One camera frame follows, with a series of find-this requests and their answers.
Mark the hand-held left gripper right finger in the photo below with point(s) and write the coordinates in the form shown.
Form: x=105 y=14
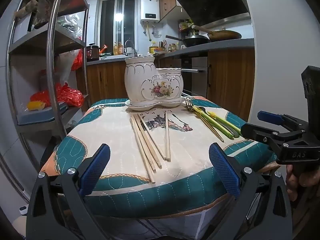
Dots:
x=223 y=172

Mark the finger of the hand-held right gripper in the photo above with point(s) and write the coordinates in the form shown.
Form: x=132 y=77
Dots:
x=260 y=132
x=270 y=117

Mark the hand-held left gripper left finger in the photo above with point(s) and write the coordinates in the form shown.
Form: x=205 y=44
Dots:
x=96 y=167

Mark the yellow green plastic spoon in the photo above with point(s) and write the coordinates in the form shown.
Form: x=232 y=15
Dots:
x=220 y=127
x=217 y=116

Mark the wooden chopstick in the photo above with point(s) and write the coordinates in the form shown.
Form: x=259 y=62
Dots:
x=142 y=150
x=150 y=143
x=167 y=140
x=155 y=142
x=145 y=145

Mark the silver metal spoon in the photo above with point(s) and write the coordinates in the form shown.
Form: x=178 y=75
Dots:
x=203 y=110

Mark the gold metal fork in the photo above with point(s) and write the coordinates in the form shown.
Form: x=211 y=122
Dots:
x=190 y=107

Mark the white floral ceramic utensil holder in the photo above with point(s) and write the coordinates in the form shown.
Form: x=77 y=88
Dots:
x=140 y=80

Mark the person's right hand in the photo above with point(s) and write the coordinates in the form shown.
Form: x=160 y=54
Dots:
x=291 y=182

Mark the teal cream printed quilted cloth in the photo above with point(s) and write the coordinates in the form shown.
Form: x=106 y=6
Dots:
x=112 y=135

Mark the wooden base cabinet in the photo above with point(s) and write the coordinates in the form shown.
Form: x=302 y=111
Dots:
x=230 y=80

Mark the red plastic bag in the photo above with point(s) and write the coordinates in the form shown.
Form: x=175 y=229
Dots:
x=67 y=95
x=77 y=60

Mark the white ceramic holder saucer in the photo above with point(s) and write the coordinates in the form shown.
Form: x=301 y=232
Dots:
x=150 y=107

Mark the built-in oven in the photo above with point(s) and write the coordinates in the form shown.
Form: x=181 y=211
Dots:
x=197 y=80

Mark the grey kitchen countertop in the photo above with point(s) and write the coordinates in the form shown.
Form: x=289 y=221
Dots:
x=225 y=45

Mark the yellow packet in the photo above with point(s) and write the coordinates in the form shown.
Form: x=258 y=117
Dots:
x=36 y=105

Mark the black wok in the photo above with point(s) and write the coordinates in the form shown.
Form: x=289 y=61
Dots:
x=196 y=40

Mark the dark red cooking pot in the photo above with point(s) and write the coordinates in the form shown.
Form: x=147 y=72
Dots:
x=92 y=52

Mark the cooking oil bottle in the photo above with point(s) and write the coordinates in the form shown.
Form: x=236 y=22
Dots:
x=118 y=48

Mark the metal shelf rack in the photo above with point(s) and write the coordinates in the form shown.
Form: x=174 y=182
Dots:
x=51 y=55

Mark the kitchen faucet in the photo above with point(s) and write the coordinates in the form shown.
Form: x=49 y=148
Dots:
x=130 y=46

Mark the black range hood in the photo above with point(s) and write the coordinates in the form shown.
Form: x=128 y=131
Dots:
x=212 y=0

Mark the yellow condiment bottle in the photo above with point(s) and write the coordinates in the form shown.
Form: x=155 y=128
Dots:
x=153 y=48

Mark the kitchen window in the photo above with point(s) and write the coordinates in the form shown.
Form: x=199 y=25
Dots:
x=117 y=25

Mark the clear plastic bag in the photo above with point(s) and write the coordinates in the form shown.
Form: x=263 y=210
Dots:
x=68 y=23

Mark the white water heater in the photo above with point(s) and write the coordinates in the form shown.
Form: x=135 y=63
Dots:
x=150 y=7

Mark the wooden wall cabinet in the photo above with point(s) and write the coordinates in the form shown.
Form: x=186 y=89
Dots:
x=170 y=0

